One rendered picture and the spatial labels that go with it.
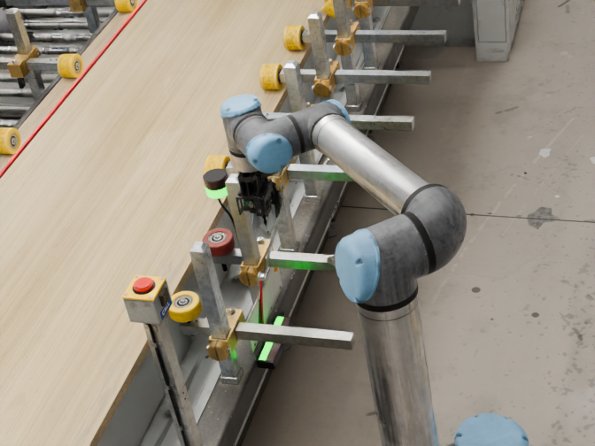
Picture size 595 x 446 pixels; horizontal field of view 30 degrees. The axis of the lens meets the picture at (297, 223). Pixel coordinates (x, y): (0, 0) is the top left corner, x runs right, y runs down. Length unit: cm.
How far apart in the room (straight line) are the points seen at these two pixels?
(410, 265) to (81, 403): 94
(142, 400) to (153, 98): 115
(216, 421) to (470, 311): 145
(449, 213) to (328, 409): 176
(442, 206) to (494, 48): 335
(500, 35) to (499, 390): 210
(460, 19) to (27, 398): 334
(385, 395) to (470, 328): 178
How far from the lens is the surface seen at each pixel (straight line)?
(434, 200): 196
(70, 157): 337
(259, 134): 237
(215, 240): 287
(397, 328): 196
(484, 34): 524
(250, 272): 279
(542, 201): 437
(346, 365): 375
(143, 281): 225
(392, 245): 188
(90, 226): 305
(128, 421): 273
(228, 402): 271
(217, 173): 269
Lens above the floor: 260
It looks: 36 degrees down
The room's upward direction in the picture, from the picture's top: 11 degrees counter-clockwise
